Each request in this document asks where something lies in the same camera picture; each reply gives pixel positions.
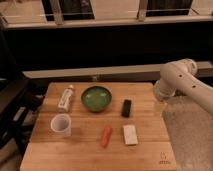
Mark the black eraser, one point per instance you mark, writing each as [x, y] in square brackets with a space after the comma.
[126, 108]

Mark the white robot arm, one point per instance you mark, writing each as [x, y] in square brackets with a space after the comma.
[180, 75]

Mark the green bowl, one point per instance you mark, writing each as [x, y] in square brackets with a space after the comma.
[96, 98]

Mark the orange carrot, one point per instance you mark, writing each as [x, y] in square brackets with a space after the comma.
[106, 136]

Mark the white bottle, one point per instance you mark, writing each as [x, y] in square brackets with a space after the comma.
[64, 102]

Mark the white rectangular box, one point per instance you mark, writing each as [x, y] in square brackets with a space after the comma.
[130, 135]

